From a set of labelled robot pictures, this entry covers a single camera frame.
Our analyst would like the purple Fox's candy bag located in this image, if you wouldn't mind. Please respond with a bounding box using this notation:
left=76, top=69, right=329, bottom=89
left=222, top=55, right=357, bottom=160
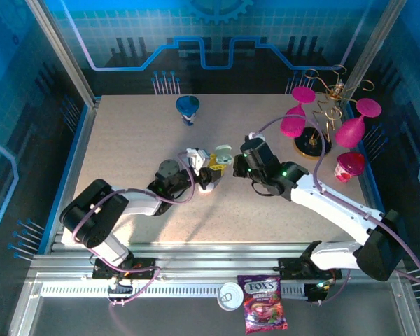
left=237, top=274, right=288, bottom=334

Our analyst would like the white pull-tab tin can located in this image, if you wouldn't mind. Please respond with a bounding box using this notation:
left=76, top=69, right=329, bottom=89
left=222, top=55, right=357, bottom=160
left=217, top=281, right=245, bottom=312

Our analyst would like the blue white paper cup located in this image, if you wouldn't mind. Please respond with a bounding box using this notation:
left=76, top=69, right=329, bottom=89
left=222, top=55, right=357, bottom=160
left=175, top=94, right=200, bottom=127

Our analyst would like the white slotted cable duct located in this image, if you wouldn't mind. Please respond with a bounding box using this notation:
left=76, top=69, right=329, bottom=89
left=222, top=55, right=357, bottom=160
left=40, top=282, right=307, bottom=298

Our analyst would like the white earbud charging case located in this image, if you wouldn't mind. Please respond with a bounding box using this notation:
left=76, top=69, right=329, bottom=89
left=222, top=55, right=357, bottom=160
left=213, top=144, right=235, bottom=166

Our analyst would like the black connector box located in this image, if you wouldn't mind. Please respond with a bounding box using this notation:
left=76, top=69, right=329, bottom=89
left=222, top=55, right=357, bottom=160
left=304, top=281, right=329, bottom=305

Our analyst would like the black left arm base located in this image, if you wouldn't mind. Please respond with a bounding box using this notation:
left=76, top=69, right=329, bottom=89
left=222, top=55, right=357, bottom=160
left=92, top=257, right=159, bottom=281

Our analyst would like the pink plastic wine glass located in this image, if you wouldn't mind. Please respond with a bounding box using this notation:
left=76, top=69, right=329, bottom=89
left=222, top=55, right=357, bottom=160
left=337, top=97, right=383, bottom=148
left=279, top=86, right=316, bottom=139

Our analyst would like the gold wire glass rack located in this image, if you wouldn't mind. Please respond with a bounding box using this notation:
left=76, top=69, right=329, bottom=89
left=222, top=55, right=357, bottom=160
left=293, top=64, right=375, bottom=160

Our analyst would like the aluminium frame rail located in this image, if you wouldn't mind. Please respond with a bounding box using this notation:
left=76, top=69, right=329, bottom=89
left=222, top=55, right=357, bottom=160
left=29, top=241, right=412, bottom=283

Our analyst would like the pink lidded jelly cup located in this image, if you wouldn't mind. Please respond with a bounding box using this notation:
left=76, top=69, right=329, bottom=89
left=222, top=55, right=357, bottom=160
left=334, top=150, right=367, bottom=185

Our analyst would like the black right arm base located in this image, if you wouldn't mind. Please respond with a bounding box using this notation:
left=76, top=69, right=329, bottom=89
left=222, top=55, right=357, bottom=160
left=276, top=257, right=342, bottom=281

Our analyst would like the aluminium frame post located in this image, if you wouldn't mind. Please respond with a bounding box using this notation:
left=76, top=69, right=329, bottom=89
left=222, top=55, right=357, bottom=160
left=24, top=0, right=101, bottom=108
left=342, top=0, right=407, bottom=95

